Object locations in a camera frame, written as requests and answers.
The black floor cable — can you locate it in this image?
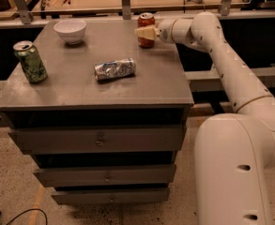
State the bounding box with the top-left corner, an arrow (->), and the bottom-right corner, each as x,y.
6,208 -> 48,225

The white bowl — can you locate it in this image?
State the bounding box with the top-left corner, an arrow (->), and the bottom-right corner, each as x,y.
53,20 -> 86,44

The top grey drawer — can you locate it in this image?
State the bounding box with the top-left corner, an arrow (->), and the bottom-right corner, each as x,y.
8,125 -> 186,155

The green soda can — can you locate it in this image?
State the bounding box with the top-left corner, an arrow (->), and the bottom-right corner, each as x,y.
13,40 -> 48,83

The middle metal bracket post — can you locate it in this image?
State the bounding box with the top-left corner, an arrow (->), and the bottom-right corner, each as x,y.
121,0 -> 131,20

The crushed silver blue can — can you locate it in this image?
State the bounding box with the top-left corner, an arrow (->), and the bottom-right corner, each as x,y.
94,58 -> 136,81

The middle grey drawer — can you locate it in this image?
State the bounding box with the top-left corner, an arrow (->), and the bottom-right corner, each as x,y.
34,164 -> 176,188

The grey drawer cabinet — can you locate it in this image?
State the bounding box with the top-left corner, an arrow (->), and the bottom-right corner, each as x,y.
0,21 -> 193,193

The red coke can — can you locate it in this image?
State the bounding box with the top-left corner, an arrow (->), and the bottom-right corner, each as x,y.
137,12 -> 155,48

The bottom grey drawer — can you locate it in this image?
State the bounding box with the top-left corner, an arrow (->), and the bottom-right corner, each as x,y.
52,187 -> 170,204

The left metal bracket post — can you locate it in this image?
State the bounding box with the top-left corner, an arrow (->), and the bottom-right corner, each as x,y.
14,0 -> 34,24

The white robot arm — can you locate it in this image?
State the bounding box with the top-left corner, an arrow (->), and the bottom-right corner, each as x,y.
135,12 -> 275,225

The grey drawer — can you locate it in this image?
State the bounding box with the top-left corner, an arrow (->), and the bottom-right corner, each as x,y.
52,187 -> 170,204
34,164 -> 176,188
8,125 -> 186,155

